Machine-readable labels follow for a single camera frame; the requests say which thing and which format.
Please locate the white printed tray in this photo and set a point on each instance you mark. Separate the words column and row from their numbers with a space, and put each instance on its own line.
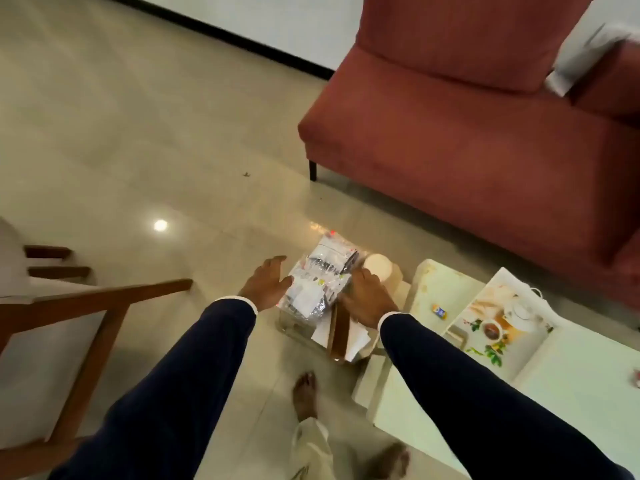
column 505, row 299

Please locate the person's left leg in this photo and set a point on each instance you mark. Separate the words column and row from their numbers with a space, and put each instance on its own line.
column 305, row 394

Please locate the person's left forearm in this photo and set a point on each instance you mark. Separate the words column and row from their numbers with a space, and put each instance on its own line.
column 165, row 404

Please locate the white floral mug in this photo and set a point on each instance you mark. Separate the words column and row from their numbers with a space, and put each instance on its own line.
column 376, row 267

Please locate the person's left hand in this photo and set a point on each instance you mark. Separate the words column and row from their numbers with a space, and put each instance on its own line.
column 265, row 284

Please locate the clear zip bag red zipper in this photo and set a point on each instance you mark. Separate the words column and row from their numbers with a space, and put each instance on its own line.
column 320, row 274

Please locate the yellow blue candy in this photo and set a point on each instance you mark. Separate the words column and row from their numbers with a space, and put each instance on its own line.
column 439, row 311

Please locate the brown wooden napkin holder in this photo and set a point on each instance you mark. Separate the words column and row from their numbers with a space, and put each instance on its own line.
column 340, row 334

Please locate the red candy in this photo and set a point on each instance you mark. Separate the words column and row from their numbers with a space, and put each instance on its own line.
column 636, row 377

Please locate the person's right leg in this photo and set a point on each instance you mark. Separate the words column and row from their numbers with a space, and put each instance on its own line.
column 392, row 462

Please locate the rectangular red sofa cushion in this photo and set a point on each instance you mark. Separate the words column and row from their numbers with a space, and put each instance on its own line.
column 475, row 39

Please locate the person's right forearm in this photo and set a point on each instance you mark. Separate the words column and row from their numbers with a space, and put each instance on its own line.
column 475, row 409

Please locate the brown wooden chair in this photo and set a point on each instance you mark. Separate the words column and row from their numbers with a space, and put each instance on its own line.
column 100, row 297

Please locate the person's leg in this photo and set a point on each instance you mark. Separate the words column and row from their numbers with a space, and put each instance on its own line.
column 392, row 462
column 305, row 394

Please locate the beige plastic stool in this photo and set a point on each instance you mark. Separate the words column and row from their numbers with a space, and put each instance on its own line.
column 398, row 287

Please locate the white paper napkins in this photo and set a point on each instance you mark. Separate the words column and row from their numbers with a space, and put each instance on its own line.
column 357, row 342

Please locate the red fabric sofa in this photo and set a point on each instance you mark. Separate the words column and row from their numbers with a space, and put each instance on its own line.
column 450, row 144

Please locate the person's right hand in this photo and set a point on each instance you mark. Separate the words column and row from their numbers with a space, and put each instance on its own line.
column 367, row 299

